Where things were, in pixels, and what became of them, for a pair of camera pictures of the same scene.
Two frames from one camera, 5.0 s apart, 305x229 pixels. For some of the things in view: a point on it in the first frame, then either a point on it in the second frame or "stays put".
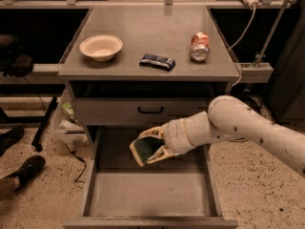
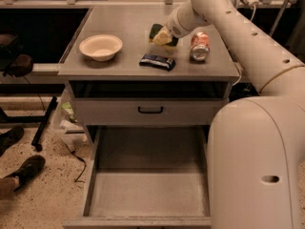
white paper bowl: x=101 y=47 stays put
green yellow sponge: x=144 y=146 → x=160 y=35
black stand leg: x=51 y=108 stays put
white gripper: x=173 y=136 → x=174 y=27
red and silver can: x=199 y=46 stays put
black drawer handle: x=150 y=112 stays put
